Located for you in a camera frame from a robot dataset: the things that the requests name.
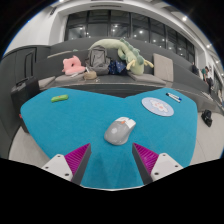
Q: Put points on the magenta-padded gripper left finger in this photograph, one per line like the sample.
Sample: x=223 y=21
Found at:
x=60 y=165

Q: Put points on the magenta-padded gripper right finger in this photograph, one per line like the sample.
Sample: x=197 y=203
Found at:
x=163 y=165

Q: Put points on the flat grey seat cushion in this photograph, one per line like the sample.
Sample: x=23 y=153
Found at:
x=66 y=79
x=148 y=79
x=46 y=82

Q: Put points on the green eraser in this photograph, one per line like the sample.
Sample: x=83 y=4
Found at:
x=60 y=98

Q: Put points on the small tan pouch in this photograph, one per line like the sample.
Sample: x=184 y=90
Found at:
x=90 y=76

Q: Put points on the pink plush toy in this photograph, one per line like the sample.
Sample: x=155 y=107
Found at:
x=73 y=66

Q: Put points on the round light blue mouse pad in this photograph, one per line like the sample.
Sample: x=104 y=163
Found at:
x=157 y=106

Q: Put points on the green dragon plush toy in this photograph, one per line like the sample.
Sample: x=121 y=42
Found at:
x=131 y=55

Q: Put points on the grey backpack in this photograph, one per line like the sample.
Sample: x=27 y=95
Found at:
x=97 y=60

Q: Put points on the upright grey seat cushion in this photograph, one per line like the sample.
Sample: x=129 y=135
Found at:
x=163 y=67

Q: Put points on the black bag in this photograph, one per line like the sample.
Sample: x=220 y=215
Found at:
x=207 y=117

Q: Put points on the white marker with blue cap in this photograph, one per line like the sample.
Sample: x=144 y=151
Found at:
x=176 y=97

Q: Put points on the black suitcase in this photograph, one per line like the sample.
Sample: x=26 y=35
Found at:
x=25 y=93

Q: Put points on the dark blue patterned bag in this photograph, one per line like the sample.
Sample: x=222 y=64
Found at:
x=117 y=67

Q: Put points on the dark glass window wall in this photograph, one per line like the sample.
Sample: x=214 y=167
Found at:
x=100 y=26

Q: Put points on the person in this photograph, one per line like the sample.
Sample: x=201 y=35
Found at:
x=195 y=69
x=207 y=76

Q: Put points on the grey and white computer mouse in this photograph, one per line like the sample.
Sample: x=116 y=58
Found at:
x=117 y=133

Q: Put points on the white marker with black cap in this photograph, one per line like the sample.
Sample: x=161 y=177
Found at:
x=170 y=96

